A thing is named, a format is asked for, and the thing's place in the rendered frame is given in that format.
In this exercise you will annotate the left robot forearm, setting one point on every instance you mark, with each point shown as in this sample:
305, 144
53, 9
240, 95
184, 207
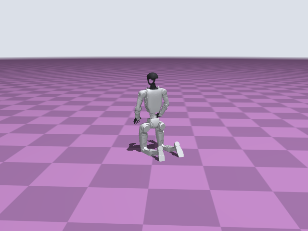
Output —
137, 115

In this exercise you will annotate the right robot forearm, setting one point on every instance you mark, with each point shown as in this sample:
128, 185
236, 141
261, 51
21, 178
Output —
161, 112

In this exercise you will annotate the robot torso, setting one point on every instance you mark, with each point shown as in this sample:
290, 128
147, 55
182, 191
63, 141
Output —
153, 103

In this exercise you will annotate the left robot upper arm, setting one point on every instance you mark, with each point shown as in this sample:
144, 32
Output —
141, 95

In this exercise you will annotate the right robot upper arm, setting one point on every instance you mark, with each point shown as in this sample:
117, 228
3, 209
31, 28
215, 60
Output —
165, 98

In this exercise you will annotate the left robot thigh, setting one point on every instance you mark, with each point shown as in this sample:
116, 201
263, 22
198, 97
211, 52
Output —
143, 135

